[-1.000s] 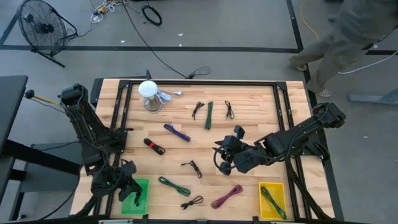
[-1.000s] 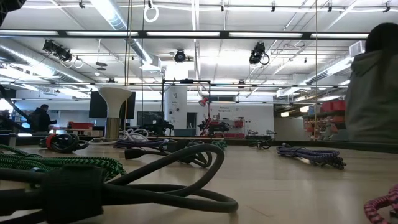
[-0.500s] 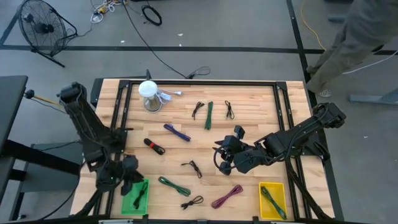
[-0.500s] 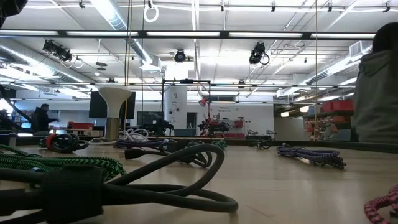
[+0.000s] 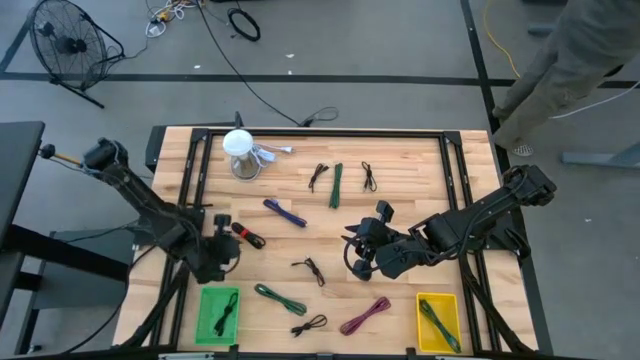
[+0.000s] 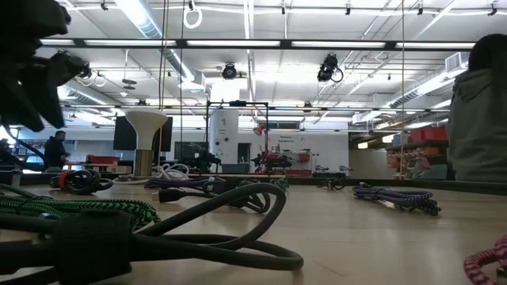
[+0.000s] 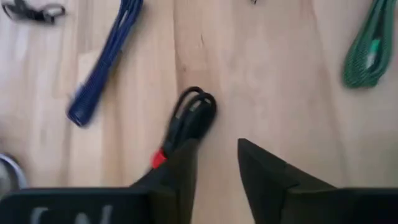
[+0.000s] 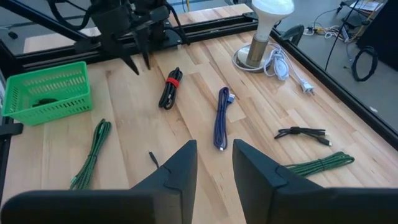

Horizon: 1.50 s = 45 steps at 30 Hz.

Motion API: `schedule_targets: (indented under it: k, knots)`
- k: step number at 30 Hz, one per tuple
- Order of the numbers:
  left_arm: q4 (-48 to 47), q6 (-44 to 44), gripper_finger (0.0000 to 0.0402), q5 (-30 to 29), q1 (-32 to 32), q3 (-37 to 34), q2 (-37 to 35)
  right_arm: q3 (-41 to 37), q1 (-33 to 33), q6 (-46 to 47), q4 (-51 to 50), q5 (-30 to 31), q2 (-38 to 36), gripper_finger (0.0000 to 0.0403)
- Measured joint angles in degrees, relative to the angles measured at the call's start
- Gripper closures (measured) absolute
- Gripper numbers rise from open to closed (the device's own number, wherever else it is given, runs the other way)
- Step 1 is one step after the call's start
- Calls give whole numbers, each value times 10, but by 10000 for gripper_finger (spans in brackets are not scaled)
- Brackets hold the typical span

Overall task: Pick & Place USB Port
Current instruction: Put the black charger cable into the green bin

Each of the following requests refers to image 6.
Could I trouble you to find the small black monitor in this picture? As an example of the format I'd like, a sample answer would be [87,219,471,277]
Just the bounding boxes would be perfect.
[173,141,210,162]

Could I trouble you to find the green braided USB cable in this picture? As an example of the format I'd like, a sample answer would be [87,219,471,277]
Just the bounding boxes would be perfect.
[269,177,291,192]
[0,182,162,230]

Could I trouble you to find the large silver ceiling duct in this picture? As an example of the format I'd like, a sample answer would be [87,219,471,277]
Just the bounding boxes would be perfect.
[59,81,120,107]

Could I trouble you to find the background robot red parts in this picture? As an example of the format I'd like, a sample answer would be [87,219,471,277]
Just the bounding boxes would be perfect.
[251,151,295,174]

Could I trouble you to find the black background cell frame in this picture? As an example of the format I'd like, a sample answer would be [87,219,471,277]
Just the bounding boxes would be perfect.
[204,100,270,175]

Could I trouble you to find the black overhead light bar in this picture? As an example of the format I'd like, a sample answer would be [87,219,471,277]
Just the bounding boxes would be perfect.
[39,38,476,51]

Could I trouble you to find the purple cable white tag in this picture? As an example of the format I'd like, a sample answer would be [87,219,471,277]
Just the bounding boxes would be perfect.
[143,176,225,191]

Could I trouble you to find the pink braided USB cable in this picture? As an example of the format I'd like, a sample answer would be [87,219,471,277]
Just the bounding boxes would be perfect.
[463,233,507,285]

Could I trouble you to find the black camera with cable loop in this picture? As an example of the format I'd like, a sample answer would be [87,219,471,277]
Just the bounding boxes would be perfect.
[316,53,345,84]

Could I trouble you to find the round black ceiling camera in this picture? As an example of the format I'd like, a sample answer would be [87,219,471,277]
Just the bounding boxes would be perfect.
[220,62,238,81]

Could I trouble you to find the white cable coil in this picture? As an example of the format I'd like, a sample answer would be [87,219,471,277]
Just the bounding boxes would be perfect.
[112,162,191,186]

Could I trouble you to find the shelf with orange-red bins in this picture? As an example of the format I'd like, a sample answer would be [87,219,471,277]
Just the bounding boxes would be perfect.
[386,126,451,180]

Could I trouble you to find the thick black cable velcro strap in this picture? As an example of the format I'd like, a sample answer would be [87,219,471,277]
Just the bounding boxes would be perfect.
[0,181,305,285]

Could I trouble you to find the large black monitor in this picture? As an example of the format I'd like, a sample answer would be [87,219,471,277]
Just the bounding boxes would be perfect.
[113,116,174,153]

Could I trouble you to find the black cable red strap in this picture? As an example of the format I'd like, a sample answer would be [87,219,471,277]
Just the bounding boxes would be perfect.
[49,169,115,196]

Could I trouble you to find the white hanging ring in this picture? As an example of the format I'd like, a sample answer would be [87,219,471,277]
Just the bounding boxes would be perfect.
[182,6,204,29]

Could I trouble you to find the white building column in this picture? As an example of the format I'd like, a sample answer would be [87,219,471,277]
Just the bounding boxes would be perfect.
[208,108,240,174]

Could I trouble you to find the slim silver ceiling duct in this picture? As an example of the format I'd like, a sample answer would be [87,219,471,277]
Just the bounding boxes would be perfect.
[114,0,197,82]

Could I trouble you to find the red bin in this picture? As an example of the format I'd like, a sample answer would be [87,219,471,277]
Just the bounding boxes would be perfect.
[86,154,120,165]

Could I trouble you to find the black curved hose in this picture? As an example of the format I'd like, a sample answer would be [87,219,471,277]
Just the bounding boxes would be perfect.
[0,136,47,172]

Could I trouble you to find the black camera with white cables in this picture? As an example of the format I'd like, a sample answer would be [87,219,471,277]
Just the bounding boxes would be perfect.
[59,51,94,80]

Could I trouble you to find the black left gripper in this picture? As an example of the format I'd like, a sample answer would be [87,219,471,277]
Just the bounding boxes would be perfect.
[0,37,67,134]

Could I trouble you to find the purple braided USB cable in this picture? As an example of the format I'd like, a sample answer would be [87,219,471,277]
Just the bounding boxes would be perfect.
[351,181,443,217]

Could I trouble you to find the white-topped brass pedestal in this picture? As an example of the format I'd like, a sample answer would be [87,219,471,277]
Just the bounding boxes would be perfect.
[124,107,170,178]

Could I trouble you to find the person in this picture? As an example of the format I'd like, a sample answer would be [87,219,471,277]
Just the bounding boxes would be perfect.
[447,33,507,183]
[43,130,71,172]

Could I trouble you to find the thin black USB cable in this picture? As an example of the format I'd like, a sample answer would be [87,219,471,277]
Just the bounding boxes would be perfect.
[316,177,346,192]

